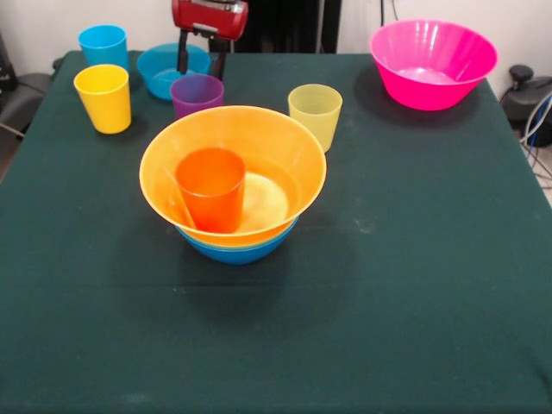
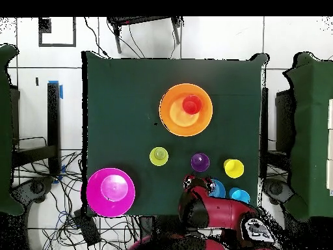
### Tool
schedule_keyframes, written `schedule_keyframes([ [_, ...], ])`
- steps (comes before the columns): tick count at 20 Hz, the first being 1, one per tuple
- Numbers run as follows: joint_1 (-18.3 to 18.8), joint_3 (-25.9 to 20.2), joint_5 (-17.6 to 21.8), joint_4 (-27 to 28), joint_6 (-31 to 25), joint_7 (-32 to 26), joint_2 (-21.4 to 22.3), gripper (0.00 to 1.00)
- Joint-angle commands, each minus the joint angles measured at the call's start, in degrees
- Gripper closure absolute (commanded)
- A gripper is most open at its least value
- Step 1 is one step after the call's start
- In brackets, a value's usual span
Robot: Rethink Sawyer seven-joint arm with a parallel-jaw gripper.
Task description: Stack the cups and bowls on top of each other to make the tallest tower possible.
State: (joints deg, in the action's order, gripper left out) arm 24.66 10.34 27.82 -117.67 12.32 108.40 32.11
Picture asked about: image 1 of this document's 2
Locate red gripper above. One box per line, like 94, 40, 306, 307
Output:
171, 0, 250, 83

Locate small blue bowl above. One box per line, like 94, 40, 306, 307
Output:
136, 42, 213, 102

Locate orange bowl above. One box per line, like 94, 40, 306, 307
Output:
138, 105, 328, 248

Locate red cup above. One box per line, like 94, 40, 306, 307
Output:
174, 147, 247, 235

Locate large blue bowl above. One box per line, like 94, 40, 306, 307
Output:
175, 217, 301, 266

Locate pink bowl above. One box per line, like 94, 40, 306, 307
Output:
368, 19, 499, 112

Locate purple cup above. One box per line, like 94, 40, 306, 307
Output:
169, 73, 226, 120

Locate blue cup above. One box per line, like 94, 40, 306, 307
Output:
78, 24, 129, 72

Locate pale translucent yellow cup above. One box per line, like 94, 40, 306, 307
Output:
287, 84, 343, 154

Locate dark green tablecloth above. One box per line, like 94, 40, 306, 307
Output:
0, 49, 552, 414

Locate black wall cables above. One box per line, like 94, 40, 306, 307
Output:
378, 0, 400, 23

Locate tangle of floor cables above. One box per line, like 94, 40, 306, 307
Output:
519, 92, 552, 191

